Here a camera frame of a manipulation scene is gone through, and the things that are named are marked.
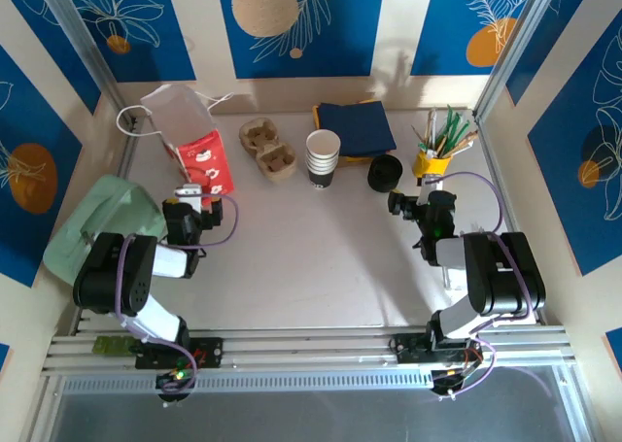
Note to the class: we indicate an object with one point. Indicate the stacked black cup lids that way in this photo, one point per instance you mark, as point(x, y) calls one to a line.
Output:
point(384, 187)

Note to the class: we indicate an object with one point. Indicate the brown pulp cup carrier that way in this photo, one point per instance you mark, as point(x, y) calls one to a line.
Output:
point(277, 160)

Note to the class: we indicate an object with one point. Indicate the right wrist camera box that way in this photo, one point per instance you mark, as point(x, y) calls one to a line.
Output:
point(431, 180)

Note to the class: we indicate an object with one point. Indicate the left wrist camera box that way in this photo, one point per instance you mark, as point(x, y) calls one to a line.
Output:
point(189, 192)

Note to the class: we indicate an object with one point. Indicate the red white paper bag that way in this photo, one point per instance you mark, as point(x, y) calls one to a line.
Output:
point(204, 160)

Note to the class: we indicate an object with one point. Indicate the beige wooden stirrer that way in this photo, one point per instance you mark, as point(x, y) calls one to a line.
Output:
point(466, 140)

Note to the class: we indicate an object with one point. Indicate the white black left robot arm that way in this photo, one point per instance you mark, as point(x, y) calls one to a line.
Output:
point(112, 277)

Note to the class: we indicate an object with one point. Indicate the grey metal panel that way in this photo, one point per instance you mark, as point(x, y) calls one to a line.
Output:
point(316, 418)

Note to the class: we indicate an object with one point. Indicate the aluminium cross rail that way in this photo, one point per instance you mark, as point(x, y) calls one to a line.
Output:
point(316, 345)

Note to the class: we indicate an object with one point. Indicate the green circuit board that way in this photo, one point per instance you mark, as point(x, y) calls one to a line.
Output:
point(114, 346)

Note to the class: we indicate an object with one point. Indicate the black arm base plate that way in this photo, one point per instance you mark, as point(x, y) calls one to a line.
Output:
point(209, 352)
point(408, 347)

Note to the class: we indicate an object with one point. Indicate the aluminium upright post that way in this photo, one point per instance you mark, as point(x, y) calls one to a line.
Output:
point(515, 39)
point(82, 39)

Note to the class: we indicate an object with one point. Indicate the black controller board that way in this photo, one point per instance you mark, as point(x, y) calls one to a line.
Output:
point(176, 381)
point(452, 381)

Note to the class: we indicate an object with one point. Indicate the black printed paper cup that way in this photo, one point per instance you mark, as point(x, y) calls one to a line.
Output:
point(321, 180)

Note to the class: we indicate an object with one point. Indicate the green plastic stirrer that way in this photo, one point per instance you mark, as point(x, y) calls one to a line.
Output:
point(460, 132)
point(454, 126)
point(450, 116)

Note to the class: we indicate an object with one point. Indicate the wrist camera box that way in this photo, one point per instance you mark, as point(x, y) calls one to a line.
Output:
point(189, 192)
point(431, 180)

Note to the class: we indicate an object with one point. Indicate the stacked blue paper napkins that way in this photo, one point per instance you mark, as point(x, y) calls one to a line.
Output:
point(392, 148)

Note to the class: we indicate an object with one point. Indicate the dark blue napkins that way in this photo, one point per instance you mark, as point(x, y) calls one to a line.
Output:
point(359, 161)

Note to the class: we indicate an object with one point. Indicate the black plastic cup lid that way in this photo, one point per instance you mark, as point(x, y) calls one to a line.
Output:
point(386, 165)

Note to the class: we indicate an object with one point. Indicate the green paper cup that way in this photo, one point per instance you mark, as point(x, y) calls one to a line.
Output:
point(323, 143)

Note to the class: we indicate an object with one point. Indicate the white wrapped stirrer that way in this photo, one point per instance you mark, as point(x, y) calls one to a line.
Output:
point(430, 126)

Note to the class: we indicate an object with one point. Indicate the yellow stirrer holder cup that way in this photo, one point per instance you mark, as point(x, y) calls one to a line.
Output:
point(430, 166)

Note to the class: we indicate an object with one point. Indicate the thin wooden stirrer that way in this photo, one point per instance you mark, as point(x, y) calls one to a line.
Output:
point(418, 136)

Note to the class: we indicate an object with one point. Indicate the blue paper napkin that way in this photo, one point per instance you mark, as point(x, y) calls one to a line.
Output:
point(357, 126)

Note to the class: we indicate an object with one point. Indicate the mint green zip pouch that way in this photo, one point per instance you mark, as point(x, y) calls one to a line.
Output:
point(112, 204)

